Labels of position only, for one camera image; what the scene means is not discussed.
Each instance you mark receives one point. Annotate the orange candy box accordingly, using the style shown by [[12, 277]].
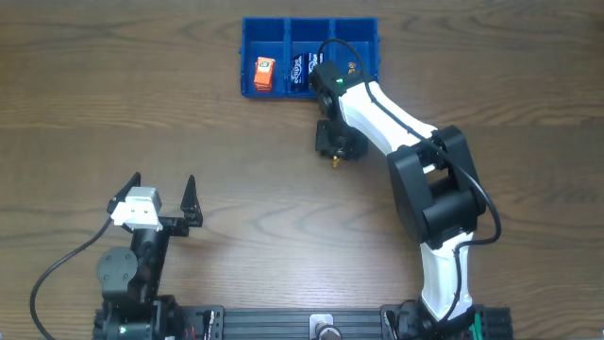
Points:
[[264, 73]]

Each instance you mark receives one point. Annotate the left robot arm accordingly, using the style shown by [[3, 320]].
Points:
[[118, 271]]

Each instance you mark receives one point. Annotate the mounting rail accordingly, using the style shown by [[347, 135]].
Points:
[[273, 323]]

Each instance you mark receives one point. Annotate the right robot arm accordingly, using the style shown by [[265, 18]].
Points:
[[434, 203]]

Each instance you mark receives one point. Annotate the blue candy pack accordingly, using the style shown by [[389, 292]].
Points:
[[298, 73], [315, 60]]

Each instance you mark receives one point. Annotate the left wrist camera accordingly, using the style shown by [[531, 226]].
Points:
[[139, 208]]

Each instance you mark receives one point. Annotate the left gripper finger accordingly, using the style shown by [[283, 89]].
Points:
[[123, 191], [192, 208]]

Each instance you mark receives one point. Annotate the gold candy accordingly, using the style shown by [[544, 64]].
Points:
[[352, 69], [335, 163]]

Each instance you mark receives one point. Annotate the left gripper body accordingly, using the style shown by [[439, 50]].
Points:
[[174, 226]]

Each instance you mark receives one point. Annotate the blue tray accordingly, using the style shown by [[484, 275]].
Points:
[[262, 38]]

